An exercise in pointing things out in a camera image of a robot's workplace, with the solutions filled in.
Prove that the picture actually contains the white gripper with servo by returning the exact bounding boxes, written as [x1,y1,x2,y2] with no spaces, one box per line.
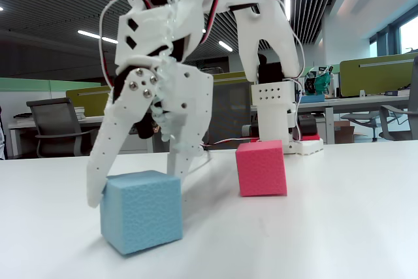
[86,56,214,209]

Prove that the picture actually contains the blue foam cube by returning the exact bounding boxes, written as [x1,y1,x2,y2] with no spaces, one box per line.
[99,170,184,256]

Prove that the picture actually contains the white red robot base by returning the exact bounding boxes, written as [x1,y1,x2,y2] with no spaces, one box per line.
[292,114,324,156]

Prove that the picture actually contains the red foam cube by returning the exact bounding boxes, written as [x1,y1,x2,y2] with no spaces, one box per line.
[235,139,288,197]

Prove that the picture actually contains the white office desk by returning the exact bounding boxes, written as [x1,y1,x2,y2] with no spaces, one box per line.
[296,95,411,145]
[8,114,170,159]

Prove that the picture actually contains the olive green desk divider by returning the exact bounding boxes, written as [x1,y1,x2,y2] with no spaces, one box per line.
[339,52,418,99]
[65,86,112,118]

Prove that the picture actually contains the dark mesh office chair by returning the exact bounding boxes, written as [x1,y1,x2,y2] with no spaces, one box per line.
[204,81,254,152]

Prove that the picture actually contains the grey office chair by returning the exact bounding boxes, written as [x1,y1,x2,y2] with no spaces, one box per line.
[25,97,108,159]
[339,110,381,143]
[378,53,418,142]

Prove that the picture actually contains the light green partition panel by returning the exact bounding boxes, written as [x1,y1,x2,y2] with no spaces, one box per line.
[0,77,102,102]

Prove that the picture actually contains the person in dark clothes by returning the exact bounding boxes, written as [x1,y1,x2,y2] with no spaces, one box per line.
[0,105,8,159]

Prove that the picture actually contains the flat blue box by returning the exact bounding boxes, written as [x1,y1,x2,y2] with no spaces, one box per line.
[297,94,326,104]

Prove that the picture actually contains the green black desk gadget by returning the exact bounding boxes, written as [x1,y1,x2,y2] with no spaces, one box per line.
[305,65,334,96]

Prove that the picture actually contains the brown cardboard box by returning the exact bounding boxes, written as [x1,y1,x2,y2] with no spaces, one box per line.
[333,121,370,145]

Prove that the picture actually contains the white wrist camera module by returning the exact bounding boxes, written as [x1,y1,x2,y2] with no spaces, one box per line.
[134,117,155,140]

